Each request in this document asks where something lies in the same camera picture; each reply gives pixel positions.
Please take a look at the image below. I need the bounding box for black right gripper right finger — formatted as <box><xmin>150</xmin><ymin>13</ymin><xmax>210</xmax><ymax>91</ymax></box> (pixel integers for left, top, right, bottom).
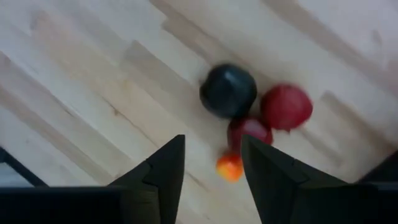
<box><xmin>241</xmin><ymin>134</ymin><xmax>348</xmax><ymax>224</ymax></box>

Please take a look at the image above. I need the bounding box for small orange fruit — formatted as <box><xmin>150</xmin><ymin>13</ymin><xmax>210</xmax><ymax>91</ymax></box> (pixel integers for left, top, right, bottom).
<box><xmin>215</xmin><ymin>151</ymin><xmax>245</xmax><ymax>184</ymax></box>

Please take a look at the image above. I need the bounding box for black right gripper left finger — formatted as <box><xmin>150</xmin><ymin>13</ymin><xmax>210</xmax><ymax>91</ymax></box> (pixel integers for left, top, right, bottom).
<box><xmin>107</xmin><ymin>134</ymin><xmax>186</xmax><ymax>224</ymax></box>

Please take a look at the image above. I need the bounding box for large dark purple fruit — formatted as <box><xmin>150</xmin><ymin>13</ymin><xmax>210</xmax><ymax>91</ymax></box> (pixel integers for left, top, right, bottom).
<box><xmin>198</xmin><ymin>63</ymin><xmax>258</xmax><ymax>119</ymax></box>

